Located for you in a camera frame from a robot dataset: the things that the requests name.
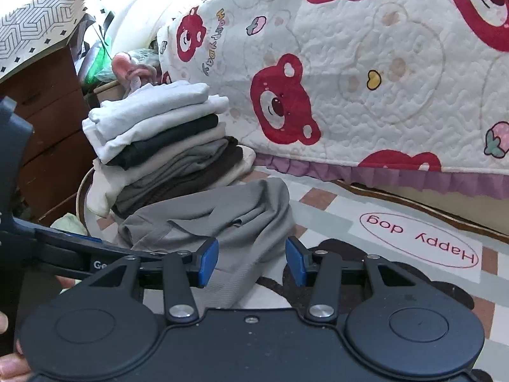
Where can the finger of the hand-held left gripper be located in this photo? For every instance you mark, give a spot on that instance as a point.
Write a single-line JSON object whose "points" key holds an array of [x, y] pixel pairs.
{"points": [[139, 253]]}

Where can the bear print quilt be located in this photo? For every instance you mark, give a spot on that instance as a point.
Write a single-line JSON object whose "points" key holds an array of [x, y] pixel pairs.
{"points": [[358, 67]]}

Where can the grey knit sweater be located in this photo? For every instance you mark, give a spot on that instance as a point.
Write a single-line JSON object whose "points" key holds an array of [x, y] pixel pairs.
{"points": [[238, 215]]}

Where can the beige bed frame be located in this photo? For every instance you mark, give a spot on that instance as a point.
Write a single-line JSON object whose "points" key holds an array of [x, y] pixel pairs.
{"points": [[457, 211]]}

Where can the checkered floor rug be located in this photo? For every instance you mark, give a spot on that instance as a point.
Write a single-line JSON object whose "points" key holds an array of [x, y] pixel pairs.
{"points": [[338, 215]]}

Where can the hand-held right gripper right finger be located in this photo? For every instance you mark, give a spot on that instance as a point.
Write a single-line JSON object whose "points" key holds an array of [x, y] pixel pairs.
{"points": [[296, 260]]}

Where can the light green cloth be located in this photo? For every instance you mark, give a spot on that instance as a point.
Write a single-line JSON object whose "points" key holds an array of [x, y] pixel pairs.
{"points": [[69, 225]]}

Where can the pink cloth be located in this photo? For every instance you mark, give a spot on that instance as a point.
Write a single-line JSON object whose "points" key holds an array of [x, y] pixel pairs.
{"points": [[125, 73]]}

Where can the stack of folded clothes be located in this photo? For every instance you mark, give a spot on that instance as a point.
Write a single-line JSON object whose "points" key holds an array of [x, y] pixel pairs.
{"points": [[159, 127]]}

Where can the person's left hand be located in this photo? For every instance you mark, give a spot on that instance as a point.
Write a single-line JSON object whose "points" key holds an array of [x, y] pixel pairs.
{"points": [[12, 366]]}

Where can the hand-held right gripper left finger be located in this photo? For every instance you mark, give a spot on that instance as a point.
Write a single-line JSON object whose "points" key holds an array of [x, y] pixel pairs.
{"points": [[208, 260]]}

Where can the brown wooden dresser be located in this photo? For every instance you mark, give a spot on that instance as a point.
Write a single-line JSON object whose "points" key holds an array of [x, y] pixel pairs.
{"points": [[47, 127]]}

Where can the green plastic bag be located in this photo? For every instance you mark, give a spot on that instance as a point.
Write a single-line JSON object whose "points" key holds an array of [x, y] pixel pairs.
{"points": [[101, 63]]}

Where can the geometric patterned cloth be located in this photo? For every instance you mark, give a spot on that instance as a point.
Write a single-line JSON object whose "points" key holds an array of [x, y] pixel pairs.
{"points": [[35, 28]]}

